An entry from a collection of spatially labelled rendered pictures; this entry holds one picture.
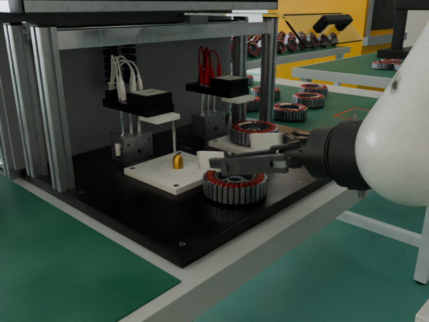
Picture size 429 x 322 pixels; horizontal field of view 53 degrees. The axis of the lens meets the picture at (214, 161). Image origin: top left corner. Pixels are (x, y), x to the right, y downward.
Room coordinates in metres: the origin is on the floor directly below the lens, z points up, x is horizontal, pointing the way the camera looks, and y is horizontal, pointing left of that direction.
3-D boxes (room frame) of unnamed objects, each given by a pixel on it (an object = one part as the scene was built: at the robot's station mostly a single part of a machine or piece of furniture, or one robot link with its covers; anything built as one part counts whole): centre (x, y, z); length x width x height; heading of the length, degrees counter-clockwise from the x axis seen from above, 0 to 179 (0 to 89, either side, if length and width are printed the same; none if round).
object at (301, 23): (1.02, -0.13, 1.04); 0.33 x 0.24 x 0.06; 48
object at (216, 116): (1.07, 0.02, 0.80); 0.08 x 0.05 x 0.06; 138
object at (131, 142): (0.89, 0.18, 0.80); 0.08 x 0.05 x 0.06; 138
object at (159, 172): (0.79, 0.07, 0.78); 0.15 x 0.15 x 0.01; 48
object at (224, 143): (0.97, -0.09, 0.78); 0.15 x 0.15 x 0.01; 48
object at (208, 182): (0.69, -0.04, 0.79); 0.11 x 0.11 x 0.04
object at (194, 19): (1.07, 0.05, 1.05); 0.06 x 0.04 x 0.04; 138
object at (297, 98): (1.49, -0.33, 0.77); 0.11 x 0.11 x 0.04
